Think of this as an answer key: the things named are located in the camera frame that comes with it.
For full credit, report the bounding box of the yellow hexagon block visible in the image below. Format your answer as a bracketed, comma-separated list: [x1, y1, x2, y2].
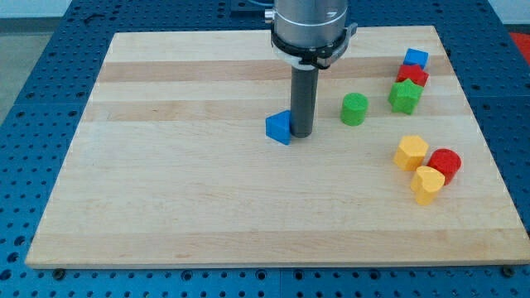
[393, 135, 429, 171]

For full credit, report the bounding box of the blue triangle block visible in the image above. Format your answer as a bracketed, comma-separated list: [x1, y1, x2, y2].
[265, 110, 291, 146]

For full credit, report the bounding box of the yellow heart block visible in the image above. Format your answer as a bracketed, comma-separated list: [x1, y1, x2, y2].
[410, 166, 446, 205]

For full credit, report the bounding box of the red cylinder block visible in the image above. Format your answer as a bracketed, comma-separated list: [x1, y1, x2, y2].
[427, 148, 462, 185]

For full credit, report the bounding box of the wooden board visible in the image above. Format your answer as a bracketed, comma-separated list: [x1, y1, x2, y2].
[26, 26, 529, 269]

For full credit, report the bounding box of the blue cube block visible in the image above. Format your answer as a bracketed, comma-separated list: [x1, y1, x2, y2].
[403, 48, 429, 70]

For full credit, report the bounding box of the green star block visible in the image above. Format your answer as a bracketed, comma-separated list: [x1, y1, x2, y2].
[388, 79, 424, 115]

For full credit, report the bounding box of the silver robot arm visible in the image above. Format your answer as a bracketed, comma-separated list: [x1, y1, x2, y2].
[264, 0, 358, 71]

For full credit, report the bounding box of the green cylinder block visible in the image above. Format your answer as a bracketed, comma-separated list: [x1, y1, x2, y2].
[340, 93, 369, 126]

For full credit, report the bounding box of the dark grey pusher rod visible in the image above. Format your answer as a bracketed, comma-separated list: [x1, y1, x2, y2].
[290, 67, 319, 138]

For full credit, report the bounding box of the red pentagon block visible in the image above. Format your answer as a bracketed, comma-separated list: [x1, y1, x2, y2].
[396, 64, 429, 87]

